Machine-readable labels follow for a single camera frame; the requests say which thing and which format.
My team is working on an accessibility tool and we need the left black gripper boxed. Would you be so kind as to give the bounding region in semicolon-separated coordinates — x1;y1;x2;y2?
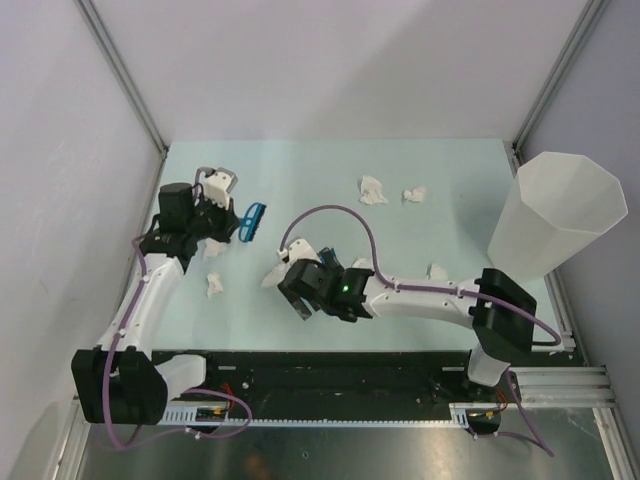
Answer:
186;191;241;243

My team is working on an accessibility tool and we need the blue hand brush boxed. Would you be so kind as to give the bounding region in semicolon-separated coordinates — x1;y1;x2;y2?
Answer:
238;202;267;243

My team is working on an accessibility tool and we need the blue dustpan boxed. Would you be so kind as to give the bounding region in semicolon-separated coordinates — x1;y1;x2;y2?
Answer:
318;247;341;268

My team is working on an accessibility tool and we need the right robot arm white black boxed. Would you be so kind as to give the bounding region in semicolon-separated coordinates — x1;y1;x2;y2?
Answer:
278;249;537;401

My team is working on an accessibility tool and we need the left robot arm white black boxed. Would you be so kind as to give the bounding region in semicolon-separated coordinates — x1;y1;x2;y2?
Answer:
71;171;240;425

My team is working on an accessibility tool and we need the paper scrap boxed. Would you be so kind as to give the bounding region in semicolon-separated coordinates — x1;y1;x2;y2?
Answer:
402;186;426;203
203;238;227;261
261;263;289;288
206;272;224;298
359;175;389;205
427;263;449;281
351;257;374;270

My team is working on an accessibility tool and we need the paper scrap centre back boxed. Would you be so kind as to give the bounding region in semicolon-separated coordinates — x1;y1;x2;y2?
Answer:
261;263;289;288

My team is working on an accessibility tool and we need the paper scrap left front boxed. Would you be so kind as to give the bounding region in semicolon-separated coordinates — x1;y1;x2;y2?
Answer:
206;272;224;298

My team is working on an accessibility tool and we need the paper scrap front right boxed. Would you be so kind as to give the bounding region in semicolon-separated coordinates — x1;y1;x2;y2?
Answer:
351;257;374;270

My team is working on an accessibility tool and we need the paper scrap far right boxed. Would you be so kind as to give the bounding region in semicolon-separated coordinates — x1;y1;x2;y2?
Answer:
427;263;449;281

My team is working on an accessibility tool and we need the paper scrap back middle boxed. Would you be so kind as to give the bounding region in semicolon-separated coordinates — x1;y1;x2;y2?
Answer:
359;175;389;205

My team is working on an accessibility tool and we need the paper scrap back right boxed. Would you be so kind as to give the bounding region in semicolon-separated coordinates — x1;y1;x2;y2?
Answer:
402;186;426;203

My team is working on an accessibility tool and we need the white translucent waste bin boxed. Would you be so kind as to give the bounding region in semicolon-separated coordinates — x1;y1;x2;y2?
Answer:
488;151;628;282

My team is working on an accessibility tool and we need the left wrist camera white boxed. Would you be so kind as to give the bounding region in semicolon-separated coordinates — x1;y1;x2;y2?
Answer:
202;168;238;210

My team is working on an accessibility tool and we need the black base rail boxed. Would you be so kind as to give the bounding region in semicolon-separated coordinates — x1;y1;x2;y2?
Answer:
180;351;513;423

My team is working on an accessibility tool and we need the white slotted cable duct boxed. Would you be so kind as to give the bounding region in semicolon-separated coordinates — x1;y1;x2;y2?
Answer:
159;403;474;429

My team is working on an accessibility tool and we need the left aluminium frame post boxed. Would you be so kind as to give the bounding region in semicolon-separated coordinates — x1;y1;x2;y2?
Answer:
74;0;168;159

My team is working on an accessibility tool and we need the aluminium frame post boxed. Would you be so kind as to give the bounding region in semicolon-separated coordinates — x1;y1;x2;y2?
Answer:
74;0;168;159
511;0;610;155

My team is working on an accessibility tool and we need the aluminium frame rail right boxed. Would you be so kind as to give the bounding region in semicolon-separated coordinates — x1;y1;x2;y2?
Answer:
501;367;617;409

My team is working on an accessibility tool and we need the right aluminium frame post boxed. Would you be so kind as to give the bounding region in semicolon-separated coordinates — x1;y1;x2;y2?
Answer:
511;0;610;155

